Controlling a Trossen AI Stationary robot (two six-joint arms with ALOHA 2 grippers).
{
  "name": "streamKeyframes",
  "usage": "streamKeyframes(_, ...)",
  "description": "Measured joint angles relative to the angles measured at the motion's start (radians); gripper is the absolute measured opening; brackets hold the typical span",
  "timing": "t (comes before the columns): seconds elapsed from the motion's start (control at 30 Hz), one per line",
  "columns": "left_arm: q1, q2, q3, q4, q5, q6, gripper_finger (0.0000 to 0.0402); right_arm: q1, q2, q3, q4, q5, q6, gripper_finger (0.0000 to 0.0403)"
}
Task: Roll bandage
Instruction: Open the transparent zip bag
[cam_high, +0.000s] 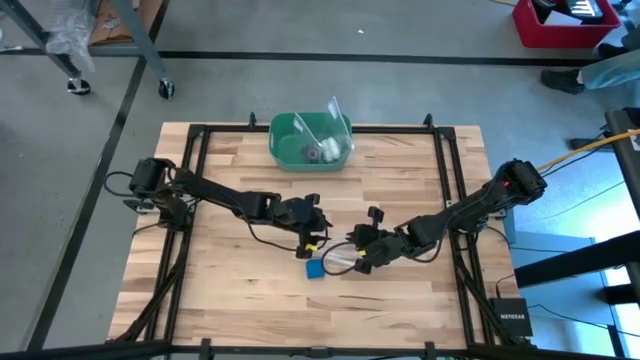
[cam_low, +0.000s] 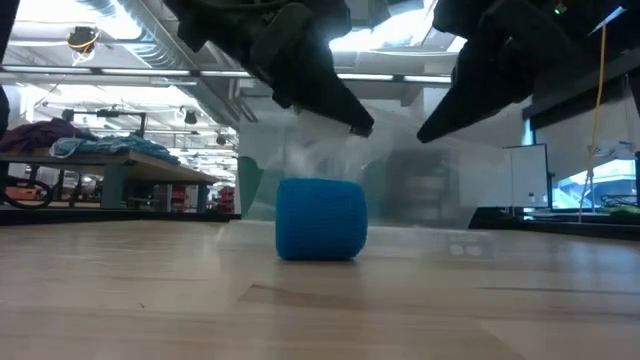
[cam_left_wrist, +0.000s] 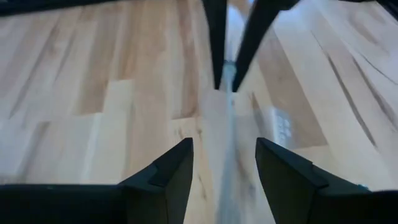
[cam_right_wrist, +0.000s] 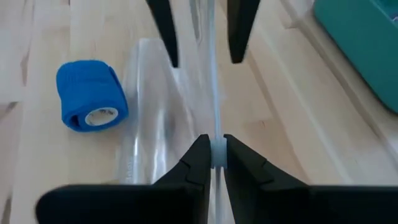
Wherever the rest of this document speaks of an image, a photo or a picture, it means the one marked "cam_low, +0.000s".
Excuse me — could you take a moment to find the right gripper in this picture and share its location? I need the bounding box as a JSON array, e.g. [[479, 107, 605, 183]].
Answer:
[[417, 0, 640, 144]]

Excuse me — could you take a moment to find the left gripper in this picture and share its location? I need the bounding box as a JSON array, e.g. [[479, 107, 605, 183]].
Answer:
[[164, 0, 375, 137]]

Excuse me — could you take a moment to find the blue elastic bandage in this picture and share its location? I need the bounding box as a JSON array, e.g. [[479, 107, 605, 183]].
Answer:
[[274, 177, 369, 262]]

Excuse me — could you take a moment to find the clear plastic zip bag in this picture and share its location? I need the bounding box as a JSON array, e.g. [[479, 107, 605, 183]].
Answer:
[[233, 104, 507, 232]]

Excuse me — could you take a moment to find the whiteboard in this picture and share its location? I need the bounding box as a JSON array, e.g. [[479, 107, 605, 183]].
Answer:
[[502, 143, 552, 210]]

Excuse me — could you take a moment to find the red storage bin stack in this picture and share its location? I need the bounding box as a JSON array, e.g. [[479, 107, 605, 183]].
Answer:
[[154, 183, 189, 214], [217, 185, 236, 215]]

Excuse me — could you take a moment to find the wooden workbench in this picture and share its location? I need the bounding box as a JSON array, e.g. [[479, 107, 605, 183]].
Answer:
[[0, 149, 221, 214]]

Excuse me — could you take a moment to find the green cloth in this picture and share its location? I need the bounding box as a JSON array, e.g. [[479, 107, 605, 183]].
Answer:
[[599, 203, 640, 217]]

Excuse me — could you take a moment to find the teal cloth pile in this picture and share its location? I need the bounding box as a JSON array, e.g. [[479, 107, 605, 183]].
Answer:
[[48, 134, 181, 166]]

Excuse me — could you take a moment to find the black ceiling device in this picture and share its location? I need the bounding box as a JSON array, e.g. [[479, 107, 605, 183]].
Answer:
[[66, 25, 101, 66]]

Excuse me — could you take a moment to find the purple clothes pile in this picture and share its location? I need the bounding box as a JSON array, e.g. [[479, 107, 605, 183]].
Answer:
[[0, 118, 99, 154]]

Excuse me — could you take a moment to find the black round wheel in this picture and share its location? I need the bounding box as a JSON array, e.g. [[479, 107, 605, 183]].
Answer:
[[0, 175, 59, 211]]

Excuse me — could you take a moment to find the black wall beam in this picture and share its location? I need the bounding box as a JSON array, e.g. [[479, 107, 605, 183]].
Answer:
[[522, 47, 640, 132]]

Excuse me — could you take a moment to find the yellow hanging cable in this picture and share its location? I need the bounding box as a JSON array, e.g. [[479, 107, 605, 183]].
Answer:
[[577, 22, 608, 224]]

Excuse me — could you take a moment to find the black overhead rig frame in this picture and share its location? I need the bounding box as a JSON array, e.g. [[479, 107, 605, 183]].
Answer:
[[62, 108, 148, 139]]

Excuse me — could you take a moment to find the black table frame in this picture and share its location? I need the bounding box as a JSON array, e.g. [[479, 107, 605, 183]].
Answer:
[[0, 207, 640, 242]]

